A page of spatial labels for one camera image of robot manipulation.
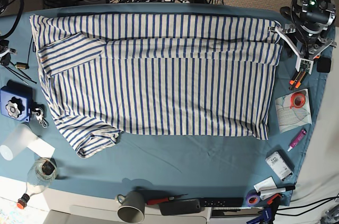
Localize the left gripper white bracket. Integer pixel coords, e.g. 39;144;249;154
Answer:
268;23;337;72

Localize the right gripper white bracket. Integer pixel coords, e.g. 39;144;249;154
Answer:
0;47;16;66

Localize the blue white striped T-shirt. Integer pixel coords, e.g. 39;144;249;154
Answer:
30;13;282;158

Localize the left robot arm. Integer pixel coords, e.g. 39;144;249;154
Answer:
269;0;336;74

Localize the silver allen key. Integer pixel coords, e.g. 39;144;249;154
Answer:
5;66;37;84

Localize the black square foam pad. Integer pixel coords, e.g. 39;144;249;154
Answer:
317;57;332;73

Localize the black zip tie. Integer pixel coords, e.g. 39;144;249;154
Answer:
27;36;33;64

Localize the blue box with knob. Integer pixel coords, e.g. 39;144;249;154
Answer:
1;86;33;122

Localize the red tape roll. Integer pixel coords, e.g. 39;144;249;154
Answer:
290;91;306;109

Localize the leaf pattern paper card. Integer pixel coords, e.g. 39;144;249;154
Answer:
275;88;312;133

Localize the clear plastic cup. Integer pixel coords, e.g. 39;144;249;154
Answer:
1;123;38;161

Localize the white boxed hard drive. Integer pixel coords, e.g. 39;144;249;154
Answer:
265;151;293;181

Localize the clear glass bottle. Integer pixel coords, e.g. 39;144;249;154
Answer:
16;157;58;210

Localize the white paper tag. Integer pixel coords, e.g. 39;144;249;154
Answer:
254;176;276;192

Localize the black marker pen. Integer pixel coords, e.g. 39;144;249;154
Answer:
258;185;296;196

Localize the purple tape roll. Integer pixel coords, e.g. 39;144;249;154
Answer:
246;192;261;207

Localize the blue spring clamp bottom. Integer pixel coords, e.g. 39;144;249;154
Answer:
246;193;282;224

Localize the black remote control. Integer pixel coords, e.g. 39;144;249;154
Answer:
199;198;244;208

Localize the black smartphone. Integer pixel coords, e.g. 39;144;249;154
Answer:
158;199;201;216

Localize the grey ceramic mug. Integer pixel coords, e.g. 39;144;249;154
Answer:
115;191;145;223

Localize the red handled screwdriver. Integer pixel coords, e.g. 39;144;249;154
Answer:
146;194;186;205

